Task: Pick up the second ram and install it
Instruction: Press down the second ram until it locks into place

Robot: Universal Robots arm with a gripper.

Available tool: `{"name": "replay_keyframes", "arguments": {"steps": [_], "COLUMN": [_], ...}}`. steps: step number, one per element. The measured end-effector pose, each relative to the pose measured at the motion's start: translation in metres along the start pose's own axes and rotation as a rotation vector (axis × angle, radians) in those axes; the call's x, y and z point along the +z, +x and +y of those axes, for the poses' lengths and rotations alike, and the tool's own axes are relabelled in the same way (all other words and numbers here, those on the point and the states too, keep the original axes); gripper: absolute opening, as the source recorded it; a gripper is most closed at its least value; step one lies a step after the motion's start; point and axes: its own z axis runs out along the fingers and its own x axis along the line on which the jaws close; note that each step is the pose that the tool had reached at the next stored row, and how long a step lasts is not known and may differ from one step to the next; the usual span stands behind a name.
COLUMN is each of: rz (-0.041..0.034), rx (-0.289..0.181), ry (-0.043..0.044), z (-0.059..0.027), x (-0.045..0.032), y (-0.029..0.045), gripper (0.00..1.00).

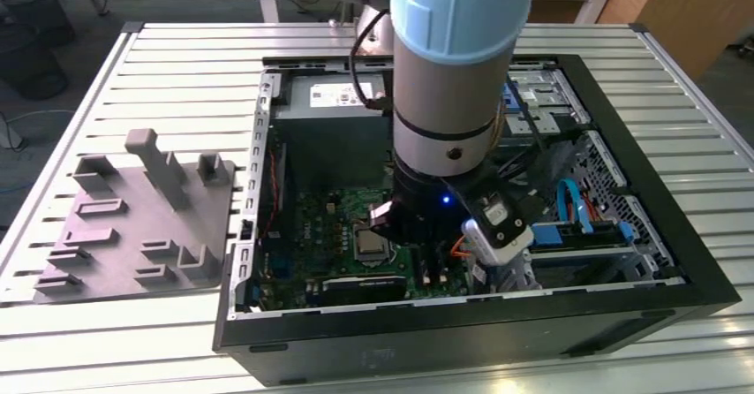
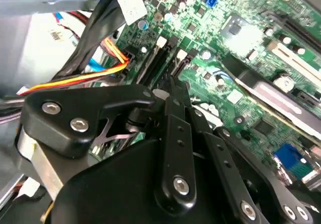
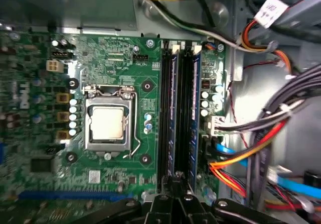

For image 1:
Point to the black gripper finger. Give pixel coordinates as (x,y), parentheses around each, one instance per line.
(381,217)

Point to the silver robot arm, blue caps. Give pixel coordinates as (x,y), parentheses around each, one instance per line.
(447,80)

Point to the silver CPU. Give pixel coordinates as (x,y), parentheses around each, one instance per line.
(368,244)

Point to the CPU socket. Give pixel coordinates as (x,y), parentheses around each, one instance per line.
(371,260)

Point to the green motherboard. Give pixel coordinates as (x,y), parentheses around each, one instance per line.
(320,217)

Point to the black graphics card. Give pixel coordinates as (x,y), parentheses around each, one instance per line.
(359,285)

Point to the grey power supply unit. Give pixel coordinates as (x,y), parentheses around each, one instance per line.
(329,146)

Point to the black case fan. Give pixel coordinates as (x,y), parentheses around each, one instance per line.
(285,177)

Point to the blue board connector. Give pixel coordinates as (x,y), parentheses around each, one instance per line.
(278,263)

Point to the hard disk in blue carrier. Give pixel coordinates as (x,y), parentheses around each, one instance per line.
(544,235)

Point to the black PC case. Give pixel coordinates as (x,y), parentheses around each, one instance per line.
(412,336)

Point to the grey metal disk bay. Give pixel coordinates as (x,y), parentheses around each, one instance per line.
(588,252)

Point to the grey metal drive cage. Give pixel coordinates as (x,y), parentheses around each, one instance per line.
(547,124)

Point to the blue drive bay latch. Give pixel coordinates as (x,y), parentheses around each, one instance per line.
(515,102)

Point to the grey parts rack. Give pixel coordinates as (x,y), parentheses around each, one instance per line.
(146,235)

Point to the wooden cabinet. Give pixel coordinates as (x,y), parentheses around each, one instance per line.
(695,14)

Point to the black bin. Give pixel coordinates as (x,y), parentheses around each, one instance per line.
(34,49)

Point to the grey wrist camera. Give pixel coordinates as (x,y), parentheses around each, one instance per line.
(497,239)

